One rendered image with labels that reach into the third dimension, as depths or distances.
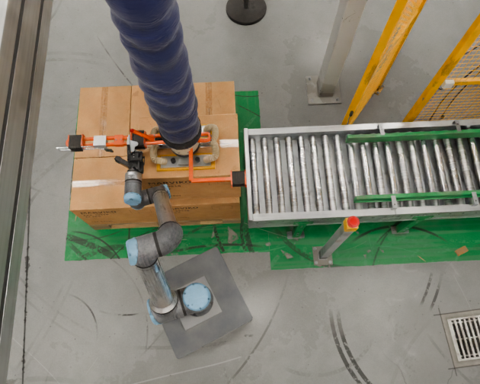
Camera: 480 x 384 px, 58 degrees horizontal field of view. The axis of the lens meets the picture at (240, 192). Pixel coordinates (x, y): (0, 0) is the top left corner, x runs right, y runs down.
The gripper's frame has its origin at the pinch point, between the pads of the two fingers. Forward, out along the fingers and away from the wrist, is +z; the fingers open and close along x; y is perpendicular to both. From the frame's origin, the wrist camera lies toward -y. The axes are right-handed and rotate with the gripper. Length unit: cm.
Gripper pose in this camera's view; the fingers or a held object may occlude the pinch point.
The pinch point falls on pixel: (131, 140)
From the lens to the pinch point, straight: 250.8
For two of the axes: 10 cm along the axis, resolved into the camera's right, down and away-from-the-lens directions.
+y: 10.0, -0.4, 0.0
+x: -0.1, -3.3, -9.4
